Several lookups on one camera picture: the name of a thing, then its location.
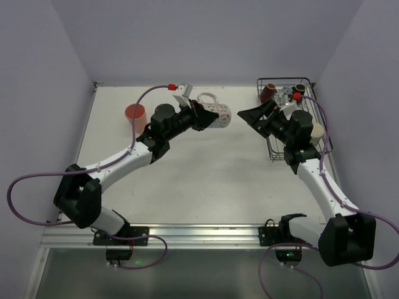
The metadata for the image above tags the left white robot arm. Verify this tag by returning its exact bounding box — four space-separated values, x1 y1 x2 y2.
54 100 221 240

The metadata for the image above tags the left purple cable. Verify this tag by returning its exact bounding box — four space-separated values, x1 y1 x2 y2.
6 83 178 270

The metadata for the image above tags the white patterned mug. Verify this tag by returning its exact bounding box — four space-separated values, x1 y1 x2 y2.
196 92 232 128

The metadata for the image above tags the black mug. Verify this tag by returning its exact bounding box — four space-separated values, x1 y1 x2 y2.
293 83 306 95

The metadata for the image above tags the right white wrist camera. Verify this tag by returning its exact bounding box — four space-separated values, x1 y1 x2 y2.
281 102 300 118

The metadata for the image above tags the clear glass cup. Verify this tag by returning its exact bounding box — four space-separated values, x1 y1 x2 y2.
276 85 293 104

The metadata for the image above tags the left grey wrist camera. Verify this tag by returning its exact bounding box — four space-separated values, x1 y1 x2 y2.
173 83 193 99

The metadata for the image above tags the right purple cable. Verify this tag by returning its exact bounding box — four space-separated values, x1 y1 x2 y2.
260 92 399 299

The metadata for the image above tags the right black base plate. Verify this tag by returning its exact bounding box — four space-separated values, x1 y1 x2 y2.
258 213 309 247

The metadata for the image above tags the beige patterned mug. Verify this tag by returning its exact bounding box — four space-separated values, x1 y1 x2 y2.
310 122 325 146

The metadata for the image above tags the pink plastic cup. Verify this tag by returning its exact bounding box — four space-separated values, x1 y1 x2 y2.
125 104 147 134

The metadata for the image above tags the brown ceramic cup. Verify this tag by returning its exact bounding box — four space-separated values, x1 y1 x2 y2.
260 83 276 103

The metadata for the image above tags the black wire dish rack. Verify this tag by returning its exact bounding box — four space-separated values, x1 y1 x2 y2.
256 77 334 161

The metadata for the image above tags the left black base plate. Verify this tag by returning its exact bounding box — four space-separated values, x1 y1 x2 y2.
93 225 149 246

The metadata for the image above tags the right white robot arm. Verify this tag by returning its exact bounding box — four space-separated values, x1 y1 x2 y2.
238 100 376 267

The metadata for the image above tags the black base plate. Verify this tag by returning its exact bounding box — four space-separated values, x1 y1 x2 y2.
93 225 149 246
258 213 309 247

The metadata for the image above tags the purple cable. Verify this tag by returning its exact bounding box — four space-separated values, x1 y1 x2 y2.
260 92 399 299
6 83 178 270

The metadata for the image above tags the aluminium mounting rail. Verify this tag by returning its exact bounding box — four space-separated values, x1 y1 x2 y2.
39 221 325 250

